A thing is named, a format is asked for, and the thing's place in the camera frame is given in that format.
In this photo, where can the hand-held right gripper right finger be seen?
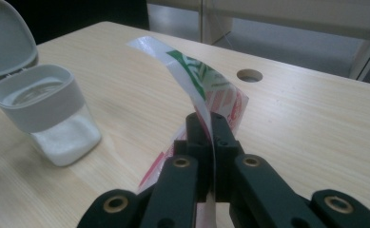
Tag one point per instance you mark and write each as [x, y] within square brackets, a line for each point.
[255, 190]

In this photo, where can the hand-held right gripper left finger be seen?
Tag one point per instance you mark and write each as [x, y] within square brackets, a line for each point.
[179, 183]

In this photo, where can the light wooden shelf unit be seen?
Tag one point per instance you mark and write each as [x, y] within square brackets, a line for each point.
[284, 15]

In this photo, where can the pink and white plastic bag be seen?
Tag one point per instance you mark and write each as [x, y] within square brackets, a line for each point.
[204, 79]

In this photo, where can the clear jar with white lid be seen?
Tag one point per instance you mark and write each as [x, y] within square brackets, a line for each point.
[46, 104]

